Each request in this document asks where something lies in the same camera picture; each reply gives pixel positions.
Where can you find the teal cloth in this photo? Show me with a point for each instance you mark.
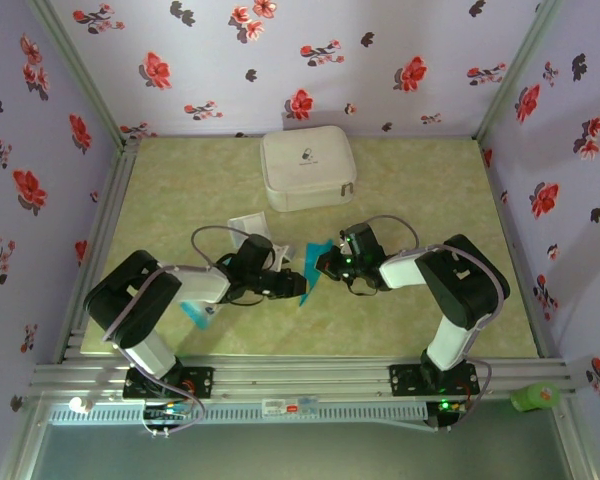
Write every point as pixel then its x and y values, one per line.
pixel 311 265

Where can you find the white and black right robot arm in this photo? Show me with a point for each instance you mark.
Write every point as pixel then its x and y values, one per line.
pixel 400 272

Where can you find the blue printed plastic packet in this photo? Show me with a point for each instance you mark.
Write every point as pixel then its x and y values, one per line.
pixel 200 315

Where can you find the clear plastic packet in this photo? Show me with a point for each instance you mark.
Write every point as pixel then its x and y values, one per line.
pixel 250 222

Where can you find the white zip pouch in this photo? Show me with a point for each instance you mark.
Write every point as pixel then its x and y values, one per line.
pixel 305 150

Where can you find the white label sticker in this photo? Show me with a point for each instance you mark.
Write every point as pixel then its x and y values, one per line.
pixel 280 406

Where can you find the small control board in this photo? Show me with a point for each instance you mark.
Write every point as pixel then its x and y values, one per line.
pixel 447 407
pixel 167 412

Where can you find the green plastic container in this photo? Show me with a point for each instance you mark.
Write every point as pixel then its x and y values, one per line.
pixel 535 398

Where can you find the long aluminium base rail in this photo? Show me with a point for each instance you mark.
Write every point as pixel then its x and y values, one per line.
pixel 300 375

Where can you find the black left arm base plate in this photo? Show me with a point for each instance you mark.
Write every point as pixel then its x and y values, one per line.
pixel 200 380

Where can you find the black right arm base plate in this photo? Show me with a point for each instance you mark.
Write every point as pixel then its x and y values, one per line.
pixel 402 380

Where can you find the aluminium side rail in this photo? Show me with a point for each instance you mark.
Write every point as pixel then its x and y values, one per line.
pixel 517 250
pixel 96 250

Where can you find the aluminium frame post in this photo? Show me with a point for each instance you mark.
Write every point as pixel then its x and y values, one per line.
pixel 81 70
pixel 520 70

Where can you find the aluminium frame bar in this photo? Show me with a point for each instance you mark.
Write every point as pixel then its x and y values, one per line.
pixel 22 440
pixel 575 450

